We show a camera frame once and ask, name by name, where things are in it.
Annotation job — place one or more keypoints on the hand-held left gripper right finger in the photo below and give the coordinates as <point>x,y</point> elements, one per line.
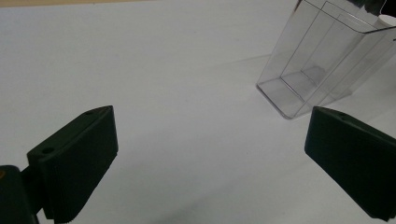
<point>355,165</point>

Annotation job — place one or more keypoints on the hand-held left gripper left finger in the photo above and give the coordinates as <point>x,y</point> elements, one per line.
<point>77,161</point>

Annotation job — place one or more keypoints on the clear acrylic organizer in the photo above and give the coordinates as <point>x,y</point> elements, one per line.
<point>314,62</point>

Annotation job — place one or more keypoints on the white table cover sheet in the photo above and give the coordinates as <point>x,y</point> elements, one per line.
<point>171,77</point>

